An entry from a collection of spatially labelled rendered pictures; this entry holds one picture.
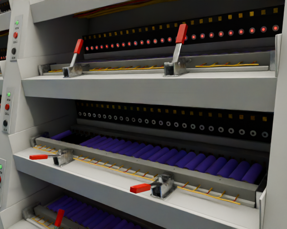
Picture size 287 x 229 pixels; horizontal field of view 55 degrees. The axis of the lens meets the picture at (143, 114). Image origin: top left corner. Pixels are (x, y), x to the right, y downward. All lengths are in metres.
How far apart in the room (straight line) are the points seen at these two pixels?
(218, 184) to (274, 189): 0.10
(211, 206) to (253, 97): 0.17
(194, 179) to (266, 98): 0.17
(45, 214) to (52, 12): 0.51
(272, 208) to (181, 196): 0.14
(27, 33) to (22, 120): 0.22
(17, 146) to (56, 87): 0.21
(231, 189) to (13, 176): 0.56
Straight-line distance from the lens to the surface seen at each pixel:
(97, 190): 0.54
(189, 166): 0.50
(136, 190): 0.39
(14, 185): 0.81
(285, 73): 0.37
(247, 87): 0.38
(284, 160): 0.37
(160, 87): 0.45
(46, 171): 0.67
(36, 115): 0.80
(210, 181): 0.45
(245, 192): 0.43
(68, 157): 0.64
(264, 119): 0.53
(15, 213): 0.83
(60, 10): 0.71
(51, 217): 0.77
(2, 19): 0.95
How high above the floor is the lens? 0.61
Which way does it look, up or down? 1 degrees up
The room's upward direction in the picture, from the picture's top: 6 degrees clockwise
